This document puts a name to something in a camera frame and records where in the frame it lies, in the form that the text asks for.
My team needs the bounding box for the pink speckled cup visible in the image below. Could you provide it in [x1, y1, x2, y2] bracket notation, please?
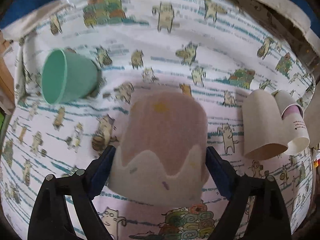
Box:
[108, 91, 209, 207]

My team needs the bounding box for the green plastic cup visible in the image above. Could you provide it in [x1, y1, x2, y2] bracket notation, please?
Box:
[41, 49, 99, 105]

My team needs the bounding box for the white pink mug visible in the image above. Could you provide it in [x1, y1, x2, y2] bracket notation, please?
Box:
[274, 90, 310, 155]

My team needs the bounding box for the cat print bed sheet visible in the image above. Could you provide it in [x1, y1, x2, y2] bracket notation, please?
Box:
[1, 0, 315, 239]

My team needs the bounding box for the beige plastic cup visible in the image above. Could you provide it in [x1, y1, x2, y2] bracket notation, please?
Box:
[242, 89, 288, 160]

